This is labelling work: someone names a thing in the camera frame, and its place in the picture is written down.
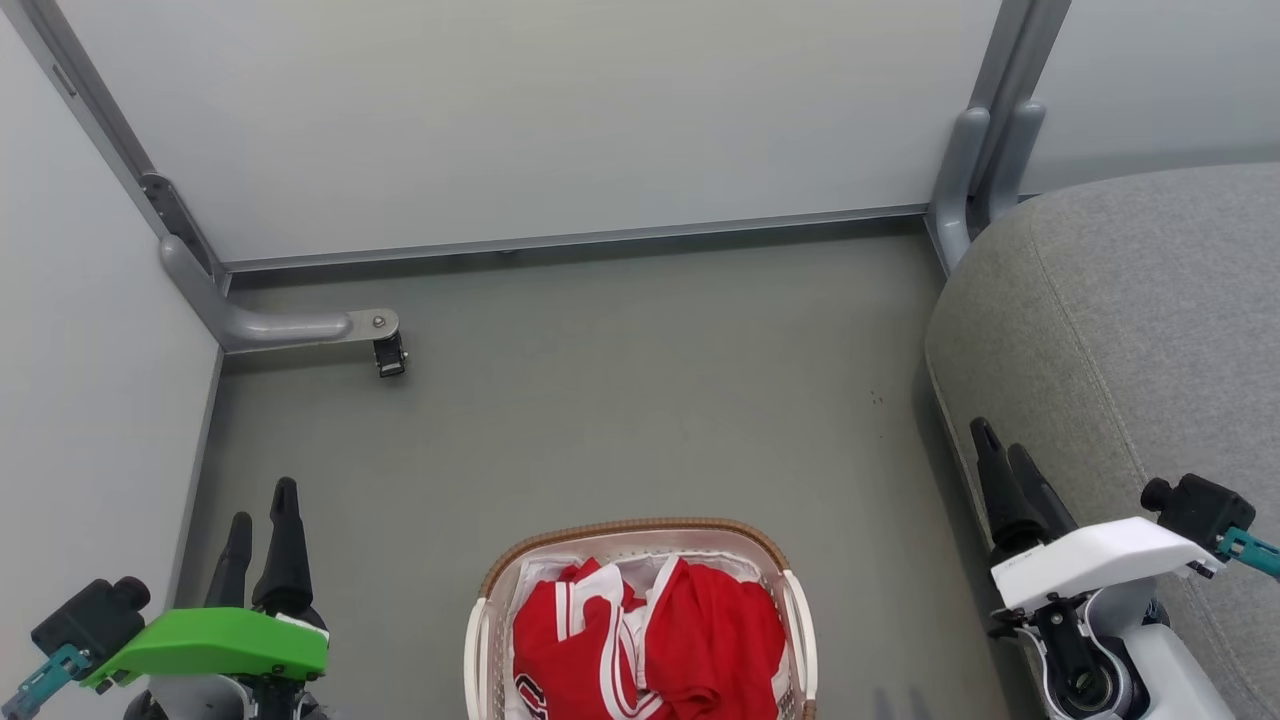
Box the grey partition bottom rail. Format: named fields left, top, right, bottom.
left=222, top=204, right=931, bottom=276

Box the long grey partition foot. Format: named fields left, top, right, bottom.
left=158, top=235, right=401, bottom=354

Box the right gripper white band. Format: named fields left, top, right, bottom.
left=970, top=417, right=1225, bottom=615

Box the red and white garment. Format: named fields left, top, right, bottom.
left=510, top=556, right=788, bottom=720

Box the teal camera cable plug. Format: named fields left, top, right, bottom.
left=0, top=645, right=92, bottom=720
left=1215, top=527, right=1280, bottom=582

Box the short grey partition foot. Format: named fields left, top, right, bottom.
left=985, top=98, right=1048, bottom=226
left=925, top=105, right=993, bottom=277

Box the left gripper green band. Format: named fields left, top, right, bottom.
left=80, top=477, right=330, bottom=693

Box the black post bracket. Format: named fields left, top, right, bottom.
left=140, top=172, right=217, bottom=279

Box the white laundry basket brown rim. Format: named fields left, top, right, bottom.
left=464, top=517, right=819, bottom=720

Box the grey metal partition post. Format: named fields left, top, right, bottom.
left=5, top=0, right=229, bottom=296
left=965, top=0, right=1073, bottom=201

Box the grey fabric sofa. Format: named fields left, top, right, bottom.
left=924, top=163, right=1280, bottom=720

